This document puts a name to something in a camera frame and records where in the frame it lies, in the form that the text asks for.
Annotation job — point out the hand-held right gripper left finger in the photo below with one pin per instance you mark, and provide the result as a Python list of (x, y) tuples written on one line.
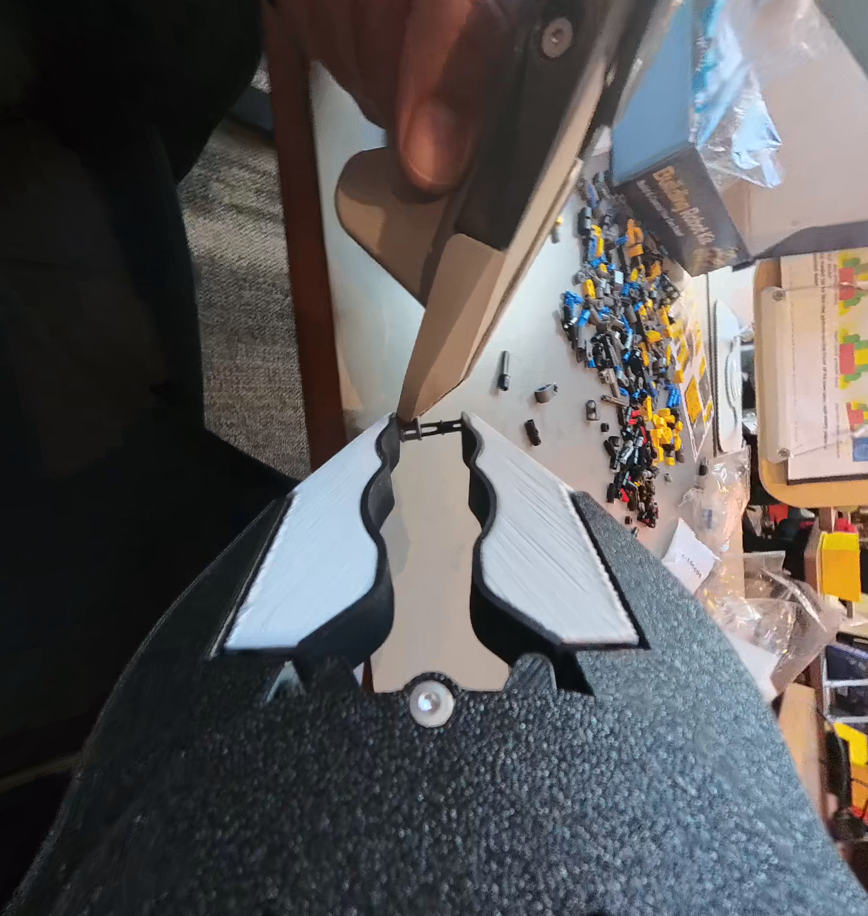
[(312, 565)]

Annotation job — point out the short black pin piece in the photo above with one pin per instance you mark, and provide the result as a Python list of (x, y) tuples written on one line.
[(533, 431)]

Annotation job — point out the pile of building pieces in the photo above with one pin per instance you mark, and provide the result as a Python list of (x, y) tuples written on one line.
[(634, 322)]

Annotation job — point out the blue cardboard kit box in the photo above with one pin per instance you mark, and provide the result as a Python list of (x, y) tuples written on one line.
[(656, 107)]

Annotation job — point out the white paper bag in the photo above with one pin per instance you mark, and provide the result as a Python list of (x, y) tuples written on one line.
[(695, 565)]

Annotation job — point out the yellow grey sticker sheet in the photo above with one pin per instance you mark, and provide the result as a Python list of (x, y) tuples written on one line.
[(694, 401)]

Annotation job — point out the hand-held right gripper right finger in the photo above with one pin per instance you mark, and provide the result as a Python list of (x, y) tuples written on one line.
[(548, 565)]

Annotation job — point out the large clear plastic bag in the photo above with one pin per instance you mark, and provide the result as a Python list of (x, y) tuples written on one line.
[(770, 615)]

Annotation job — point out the person's left hand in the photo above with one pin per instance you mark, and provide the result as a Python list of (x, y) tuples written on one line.
[(434, 86)]

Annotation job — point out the small grey block piece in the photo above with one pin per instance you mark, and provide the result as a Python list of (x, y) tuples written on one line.
[(546, 393)]

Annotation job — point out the person's legs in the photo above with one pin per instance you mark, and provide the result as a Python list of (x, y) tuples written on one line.
[(83, 429)]

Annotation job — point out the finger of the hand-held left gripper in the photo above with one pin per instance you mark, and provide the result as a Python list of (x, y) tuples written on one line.
[(462, 308)]

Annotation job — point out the small clear bag with axles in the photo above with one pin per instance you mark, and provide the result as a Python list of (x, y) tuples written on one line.
[(720, 501)]

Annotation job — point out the grey connector piece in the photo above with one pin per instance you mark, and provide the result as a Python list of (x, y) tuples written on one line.
[(593, 409)]

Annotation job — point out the yellow box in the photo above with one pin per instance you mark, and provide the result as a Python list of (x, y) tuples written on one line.
[(838, 565)]

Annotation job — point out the grey desk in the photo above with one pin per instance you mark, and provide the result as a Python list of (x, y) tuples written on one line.
[(366, 343)]

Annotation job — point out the white rounded tray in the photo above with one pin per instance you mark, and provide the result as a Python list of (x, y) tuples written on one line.
[(727, 372)]

